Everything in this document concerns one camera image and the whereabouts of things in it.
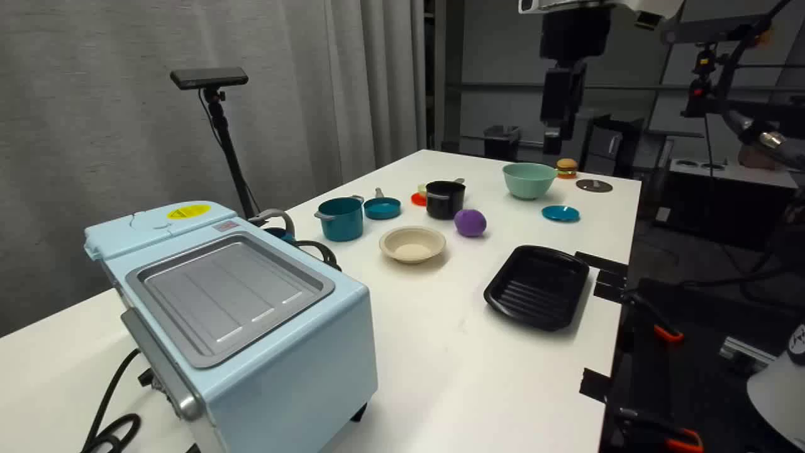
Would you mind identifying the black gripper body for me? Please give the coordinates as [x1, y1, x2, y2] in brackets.
[541, 60, 589, 131]

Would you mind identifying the purple toy with green leaf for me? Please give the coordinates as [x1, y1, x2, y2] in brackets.
[453, 207, 491, 238]

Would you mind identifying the mint green bowl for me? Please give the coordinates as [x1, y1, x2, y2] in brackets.
[501, 160, 557, 203]

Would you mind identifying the black toy pot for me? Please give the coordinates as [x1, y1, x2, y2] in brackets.
[422, 177, 468, 221]

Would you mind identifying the beige shallow bowl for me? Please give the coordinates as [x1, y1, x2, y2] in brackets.
[378, 224, 448, 267]

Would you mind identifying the teal toy pot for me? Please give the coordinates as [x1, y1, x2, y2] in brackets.
[311, 194, 366, 245]

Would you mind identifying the black bin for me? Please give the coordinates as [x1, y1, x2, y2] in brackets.
[482, 124, 523, 160]

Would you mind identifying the dark round disc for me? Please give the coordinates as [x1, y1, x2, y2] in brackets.
[574, 177, 615, 196]

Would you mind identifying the teal flat lid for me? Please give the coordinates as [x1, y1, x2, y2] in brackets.
[539, 202, 584, 227]

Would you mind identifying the black grill pan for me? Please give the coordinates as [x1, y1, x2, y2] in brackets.
[481, 245, 593, 333]

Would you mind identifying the small blue cup orange item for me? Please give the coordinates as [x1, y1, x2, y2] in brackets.
[361, 187, 405, 224]

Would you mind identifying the brown box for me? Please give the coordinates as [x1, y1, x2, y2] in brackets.
[737, 139, 790, 172]

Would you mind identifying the black tripod stand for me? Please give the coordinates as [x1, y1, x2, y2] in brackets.
[199, 85, 261, 221]

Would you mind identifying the white round object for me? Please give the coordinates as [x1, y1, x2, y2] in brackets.
[745, 325, 805, 453]

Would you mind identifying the light blue toaster oven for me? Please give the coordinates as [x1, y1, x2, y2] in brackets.
[79, 198, 380, 453]

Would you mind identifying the grey curtain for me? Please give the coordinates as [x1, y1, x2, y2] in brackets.
[0, 0, 430, 330]

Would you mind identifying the black clamp orange handle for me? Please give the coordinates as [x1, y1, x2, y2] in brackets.
[576, 365, 707, 453]
[576, 248, 687, 348]

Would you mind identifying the grey camera on mount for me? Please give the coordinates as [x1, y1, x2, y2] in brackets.
[663, 11, 775, 121]

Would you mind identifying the black cable loop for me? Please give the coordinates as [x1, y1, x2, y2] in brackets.
[249, 208, 344, 271]

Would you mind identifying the black bar camera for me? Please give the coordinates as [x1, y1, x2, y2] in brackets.
[168, 66, 251, 92]

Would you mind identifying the black oven power cable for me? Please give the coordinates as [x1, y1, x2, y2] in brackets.
[79, 348, 146, 453]

